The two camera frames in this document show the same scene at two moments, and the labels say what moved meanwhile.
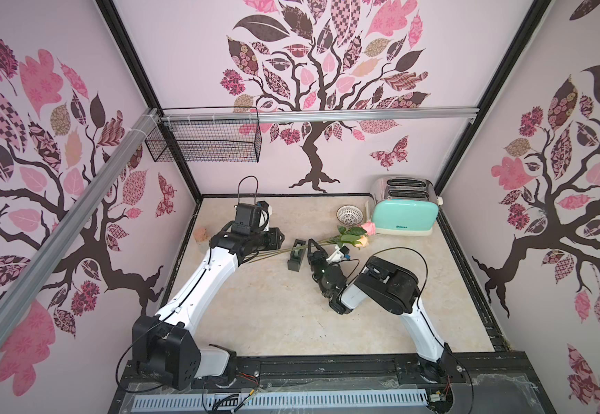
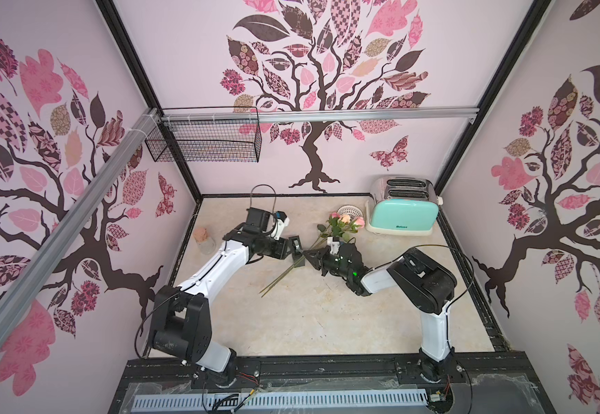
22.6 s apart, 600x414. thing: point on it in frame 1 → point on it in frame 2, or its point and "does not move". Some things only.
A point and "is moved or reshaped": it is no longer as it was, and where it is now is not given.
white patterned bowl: (349, 214) does not move
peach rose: (353, 236) → (345, 219)
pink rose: (343, 233) is moved or reshaped
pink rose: (367, 228) → (333, 228)
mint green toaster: (405, 206) does not move
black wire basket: (206, 134) does not move
